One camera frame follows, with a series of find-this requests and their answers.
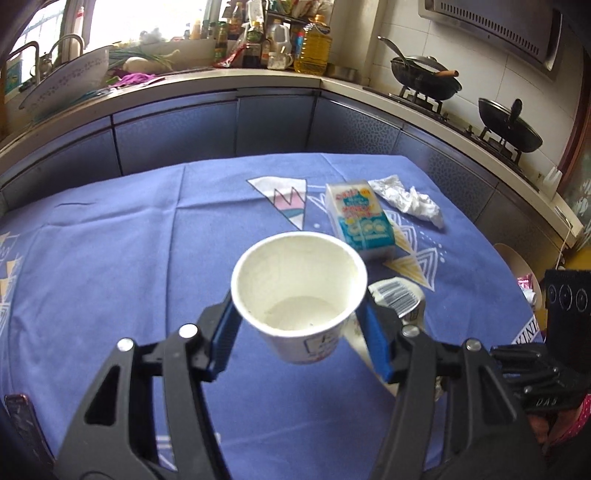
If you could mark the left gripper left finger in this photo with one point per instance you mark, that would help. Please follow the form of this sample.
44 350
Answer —
144 416

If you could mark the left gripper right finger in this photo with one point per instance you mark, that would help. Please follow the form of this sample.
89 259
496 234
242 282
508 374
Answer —
454 415

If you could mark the foil yogurt lid barcode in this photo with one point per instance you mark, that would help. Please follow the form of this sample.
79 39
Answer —
402 295

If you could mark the white yogurt cup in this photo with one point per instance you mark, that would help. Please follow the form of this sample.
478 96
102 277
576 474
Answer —
298 289

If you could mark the white tissue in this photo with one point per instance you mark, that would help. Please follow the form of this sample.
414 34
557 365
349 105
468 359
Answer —
409 201

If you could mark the sponge pack blue white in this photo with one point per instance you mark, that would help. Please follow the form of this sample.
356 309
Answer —
358 219

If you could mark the beige round trash bin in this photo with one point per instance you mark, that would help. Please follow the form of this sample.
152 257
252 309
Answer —
524 275

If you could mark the grey kitchen cabinets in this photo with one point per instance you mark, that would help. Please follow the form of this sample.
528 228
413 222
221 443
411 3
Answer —
502 204

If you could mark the blue patterned tablecloth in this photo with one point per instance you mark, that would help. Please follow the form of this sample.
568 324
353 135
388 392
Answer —
141 255

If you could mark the black frying pan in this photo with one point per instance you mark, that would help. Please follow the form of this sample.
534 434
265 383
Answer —
508 124

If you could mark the gas stove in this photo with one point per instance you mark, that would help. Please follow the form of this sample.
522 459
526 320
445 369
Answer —
482 137

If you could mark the white patterned basin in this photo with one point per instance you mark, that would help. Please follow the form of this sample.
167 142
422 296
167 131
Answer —
67 84

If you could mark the range hood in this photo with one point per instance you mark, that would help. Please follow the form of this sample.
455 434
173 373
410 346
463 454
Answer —
529 30

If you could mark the green onions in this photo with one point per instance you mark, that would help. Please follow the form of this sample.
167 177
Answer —
133 60

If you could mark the white plastic jug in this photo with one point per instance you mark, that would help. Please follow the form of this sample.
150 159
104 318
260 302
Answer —
280 57

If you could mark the yellow cooking oil bottle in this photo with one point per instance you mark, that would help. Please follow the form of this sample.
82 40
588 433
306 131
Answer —
316 43

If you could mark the black wok wooden handle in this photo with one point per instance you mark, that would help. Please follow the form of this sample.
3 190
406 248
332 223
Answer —
414 75

